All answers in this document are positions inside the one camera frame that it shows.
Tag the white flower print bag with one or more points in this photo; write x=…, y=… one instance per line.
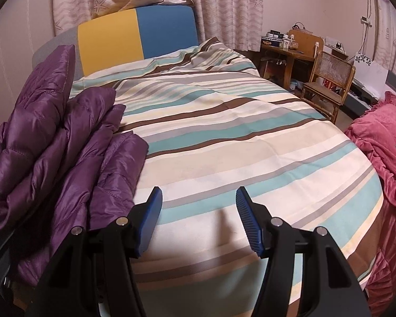
x=371, y=72

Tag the grey yellow blue headboard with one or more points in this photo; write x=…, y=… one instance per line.
x=118, y=36

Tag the purple quilted down jacket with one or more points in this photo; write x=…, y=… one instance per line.
x=62, y=145

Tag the striped duvet cover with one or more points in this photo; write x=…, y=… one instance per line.
x=237, y=132

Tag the pink ruffled blanket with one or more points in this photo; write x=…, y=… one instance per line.
x=382, y=158

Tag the dark patterned box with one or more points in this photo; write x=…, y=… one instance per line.
x=272, y=43

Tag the wooden cane chair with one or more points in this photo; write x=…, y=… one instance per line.
x=330, y=79

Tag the wooden desk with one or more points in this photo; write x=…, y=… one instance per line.
x=290, y=59

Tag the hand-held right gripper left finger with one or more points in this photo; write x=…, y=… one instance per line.
x=148, y=218

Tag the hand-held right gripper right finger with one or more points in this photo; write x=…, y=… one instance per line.
x=249, y=219

